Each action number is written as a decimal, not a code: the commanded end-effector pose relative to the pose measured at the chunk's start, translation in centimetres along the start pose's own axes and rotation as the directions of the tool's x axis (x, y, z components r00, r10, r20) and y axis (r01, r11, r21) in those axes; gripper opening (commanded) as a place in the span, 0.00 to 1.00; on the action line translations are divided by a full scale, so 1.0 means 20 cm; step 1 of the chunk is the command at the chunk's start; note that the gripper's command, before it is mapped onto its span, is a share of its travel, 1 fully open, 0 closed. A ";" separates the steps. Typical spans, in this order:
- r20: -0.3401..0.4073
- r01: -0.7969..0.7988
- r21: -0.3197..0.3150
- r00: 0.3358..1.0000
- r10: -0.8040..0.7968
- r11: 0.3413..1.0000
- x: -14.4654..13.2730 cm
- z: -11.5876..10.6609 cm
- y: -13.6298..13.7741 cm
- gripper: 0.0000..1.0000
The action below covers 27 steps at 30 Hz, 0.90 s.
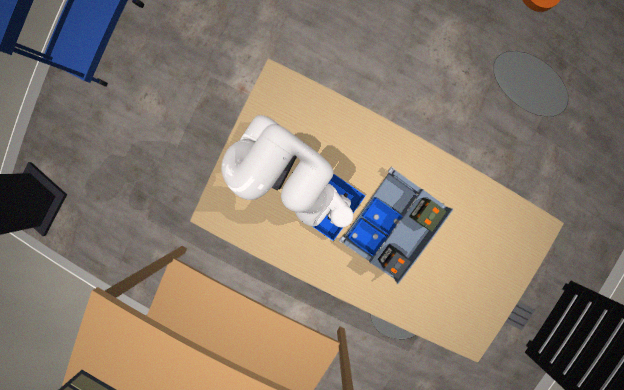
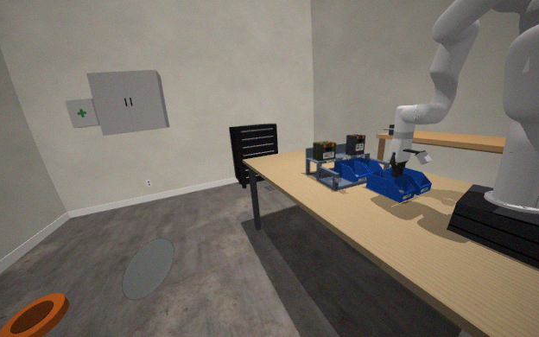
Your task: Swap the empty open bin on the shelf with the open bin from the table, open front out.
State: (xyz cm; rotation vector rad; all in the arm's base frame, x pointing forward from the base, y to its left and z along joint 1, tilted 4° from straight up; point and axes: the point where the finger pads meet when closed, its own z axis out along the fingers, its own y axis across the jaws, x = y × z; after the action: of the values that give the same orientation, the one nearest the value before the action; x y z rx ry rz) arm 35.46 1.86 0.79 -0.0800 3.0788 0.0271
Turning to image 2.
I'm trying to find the black tool case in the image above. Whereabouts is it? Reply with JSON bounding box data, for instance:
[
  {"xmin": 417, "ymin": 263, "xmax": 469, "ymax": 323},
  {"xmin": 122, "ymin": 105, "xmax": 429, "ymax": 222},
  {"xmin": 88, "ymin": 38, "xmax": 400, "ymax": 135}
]
[{"xmin": 346, "ymin": 134, "xmax": 365, "ymax": 156}]

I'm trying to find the dark green tool case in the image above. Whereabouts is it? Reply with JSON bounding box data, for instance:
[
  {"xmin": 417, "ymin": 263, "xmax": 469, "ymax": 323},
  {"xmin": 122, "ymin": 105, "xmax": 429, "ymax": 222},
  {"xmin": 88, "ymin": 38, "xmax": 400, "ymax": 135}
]
[{"xmin": 313, "ymin": 141, "xmax": 336, "ymax": 161}]

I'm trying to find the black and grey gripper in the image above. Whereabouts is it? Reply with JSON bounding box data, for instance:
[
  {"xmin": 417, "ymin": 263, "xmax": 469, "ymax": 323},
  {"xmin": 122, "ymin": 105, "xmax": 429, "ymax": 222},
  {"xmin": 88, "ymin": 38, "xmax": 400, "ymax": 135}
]
[{"xmin": 388, "ymin": 137, "xmax": 413, "ymax": 178}]

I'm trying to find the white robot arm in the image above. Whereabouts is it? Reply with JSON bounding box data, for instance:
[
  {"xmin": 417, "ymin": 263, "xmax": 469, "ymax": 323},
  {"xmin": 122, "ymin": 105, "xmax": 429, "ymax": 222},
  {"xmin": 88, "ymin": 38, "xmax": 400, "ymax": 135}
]
[{"xmin": 393, "ymin": 0, "xmax": 539, "ymax": 214}]

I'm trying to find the blue bin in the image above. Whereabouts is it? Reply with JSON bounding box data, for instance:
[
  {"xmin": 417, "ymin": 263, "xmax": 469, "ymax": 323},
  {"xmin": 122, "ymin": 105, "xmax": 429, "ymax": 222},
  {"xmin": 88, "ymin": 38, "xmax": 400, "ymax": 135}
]
[
  {"xmin": 366, "ymin": 170, "xmax": 414, "ymax": 203},
  {"xmin": 403, "ymin": 168, "xmax": 430, "ymax": 195},
  {"xmin": 334, "ymin": 160, "xmax": 369, "ymax": 182},
  {"xmin": 349, "ymin": 157, "xmax": 383, "ymax": 173}
]

